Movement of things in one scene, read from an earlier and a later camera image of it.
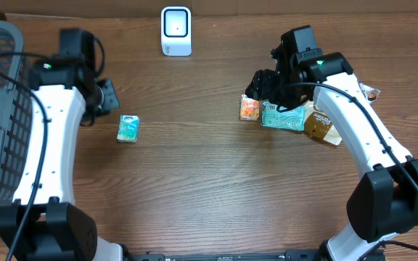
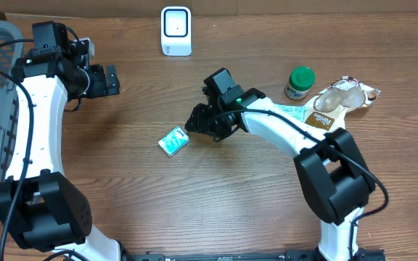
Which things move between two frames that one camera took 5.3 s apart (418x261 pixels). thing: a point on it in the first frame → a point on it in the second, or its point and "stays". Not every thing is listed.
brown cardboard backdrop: [33, 9] stays
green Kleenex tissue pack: [128, 128] → [174, 141]
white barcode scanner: [176, 31] stays
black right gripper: [263, 89] → [204, 125]
